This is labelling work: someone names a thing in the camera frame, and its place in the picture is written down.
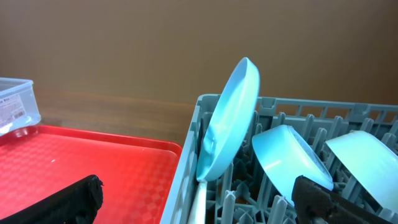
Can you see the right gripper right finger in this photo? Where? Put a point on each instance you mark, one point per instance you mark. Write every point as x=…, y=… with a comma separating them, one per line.
x=314, y=204

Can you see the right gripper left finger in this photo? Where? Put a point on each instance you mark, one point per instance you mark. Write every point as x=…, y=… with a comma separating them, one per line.
x=75, y=204

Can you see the light blue bowl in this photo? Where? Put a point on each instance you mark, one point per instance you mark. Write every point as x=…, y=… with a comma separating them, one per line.
x=284, y=155

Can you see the green bowl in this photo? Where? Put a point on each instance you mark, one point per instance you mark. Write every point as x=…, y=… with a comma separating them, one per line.
x=371, y=163

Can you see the white plastic spoon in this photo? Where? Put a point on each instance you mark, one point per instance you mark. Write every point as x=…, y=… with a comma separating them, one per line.
x=198, y=209

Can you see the light blue plate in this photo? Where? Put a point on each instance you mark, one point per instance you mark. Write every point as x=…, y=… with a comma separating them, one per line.
x=229, y=122

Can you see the grey dishwasher rack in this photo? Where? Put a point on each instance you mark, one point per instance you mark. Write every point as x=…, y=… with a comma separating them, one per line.
x=243, y=193

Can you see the red serving tray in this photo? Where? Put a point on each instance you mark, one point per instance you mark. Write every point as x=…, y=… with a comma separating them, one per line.
x=137, y=173

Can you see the clear plastic bin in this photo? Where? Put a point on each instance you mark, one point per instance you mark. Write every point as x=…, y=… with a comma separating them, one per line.
x=18, y=104

